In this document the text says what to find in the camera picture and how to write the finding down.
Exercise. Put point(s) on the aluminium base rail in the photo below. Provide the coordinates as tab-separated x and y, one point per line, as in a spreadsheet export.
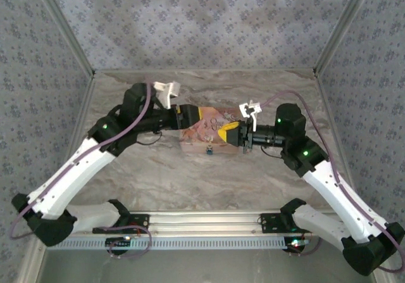
205	223

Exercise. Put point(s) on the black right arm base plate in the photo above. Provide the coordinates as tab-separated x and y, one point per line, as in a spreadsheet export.
269	223

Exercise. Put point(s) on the pink illustrated storybook box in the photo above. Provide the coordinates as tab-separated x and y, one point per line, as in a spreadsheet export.
202	131

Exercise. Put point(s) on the aluminium frame post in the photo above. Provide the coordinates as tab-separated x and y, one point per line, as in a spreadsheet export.
66	26
342	26

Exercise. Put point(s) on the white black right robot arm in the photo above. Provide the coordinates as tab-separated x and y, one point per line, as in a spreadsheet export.
341	197

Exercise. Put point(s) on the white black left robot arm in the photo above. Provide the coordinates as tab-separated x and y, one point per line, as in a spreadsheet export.
72	175

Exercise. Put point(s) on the small blue padlock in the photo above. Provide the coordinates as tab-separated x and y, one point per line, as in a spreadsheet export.
209	151

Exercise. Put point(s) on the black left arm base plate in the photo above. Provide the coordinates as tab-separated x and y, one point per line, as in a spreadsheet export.
142	221

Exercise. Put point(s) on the aluminium side rail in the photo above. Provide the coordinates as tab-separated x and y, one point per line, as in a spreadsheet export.
329	112
81	112

